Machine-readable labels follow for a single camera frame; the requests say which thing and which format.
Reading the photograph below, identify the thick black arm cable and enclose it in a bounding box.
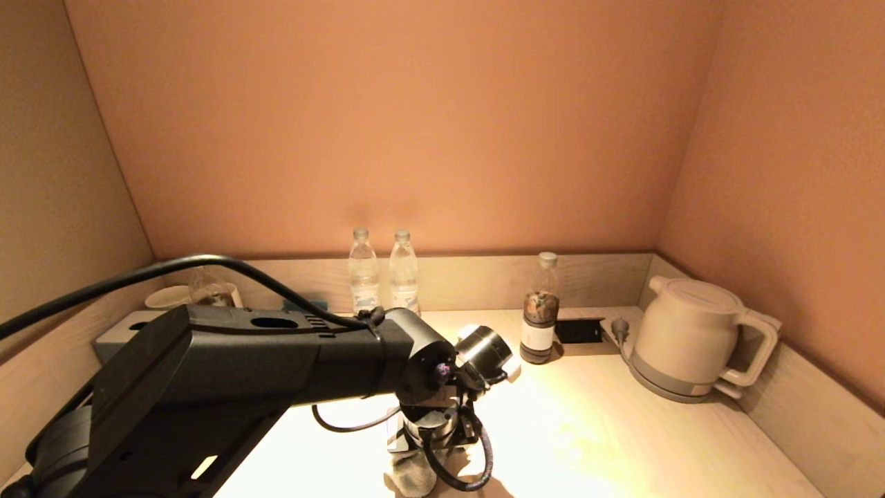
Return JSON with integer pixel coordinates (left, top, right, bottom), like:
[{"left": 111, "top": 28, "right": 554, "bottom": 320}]
[{"left": 0, "top": 254, "right": 385, "bottom": 341}]

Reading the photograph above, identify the clear water bottle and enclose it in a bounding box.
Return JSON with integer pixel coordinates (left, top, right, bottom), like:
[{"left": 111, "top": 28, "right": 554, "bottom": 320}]
[
  {"left": 348, "top": 228, "right": 381, "bottom": 316},
  {"left": 389, "top": 230, "right": 421, "bottom": 317}
]

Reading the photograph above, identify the black recessed table socket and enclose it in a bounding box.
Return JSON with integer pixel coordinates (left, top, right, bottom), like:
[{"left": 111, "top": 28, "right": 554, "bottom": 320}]
[{"left": 555, "top": 318, "right": 604, "bottom": 344}]

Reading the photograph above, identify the dark drink bottle patterned label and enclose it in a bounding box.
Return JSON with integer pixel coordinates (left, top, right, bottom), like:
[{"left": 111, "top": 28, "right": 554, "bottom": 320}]
[{"left": 188, "top": 266, "right": 236, "bottom": 308}]

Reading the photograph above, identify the dark drink bottle white label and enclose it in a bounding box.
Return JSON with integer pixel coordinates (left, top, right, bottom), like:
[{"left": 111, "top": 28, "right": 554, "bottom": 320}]
[{"left": 519, "top": 252, "right": 561, "bottom": 365}]

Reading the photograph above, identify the light blue microfiber cloth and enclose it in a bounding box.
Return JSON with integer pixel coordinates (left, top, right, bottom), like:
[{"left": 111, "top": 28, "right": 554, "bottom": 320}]
[{"left": 384, "top": 446, "right": 486, "bottom": 498}]

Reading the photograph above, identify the grey-blue tissue box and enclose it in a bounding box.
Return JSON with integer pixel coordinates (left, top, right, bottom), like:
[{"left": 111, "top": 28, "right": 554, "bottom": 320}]
[{"left": 95, "top": 310, "right": 182, "bottom": 365}]

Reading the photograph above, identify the grey kettle base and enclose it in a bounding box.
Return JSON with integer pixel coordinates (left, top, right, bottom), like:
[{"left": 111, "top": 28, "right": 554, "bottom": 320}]
[{"left": 626, "top": 346, "right": 744, "bottom": 404}]

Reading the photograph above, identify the beige electric kettle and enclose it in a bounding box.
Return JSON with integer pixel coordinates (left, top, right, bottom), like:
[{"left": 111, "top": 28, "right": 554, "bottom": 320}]
[{"left": 631, "top": 277, "right": 781, "bottom": 388}]

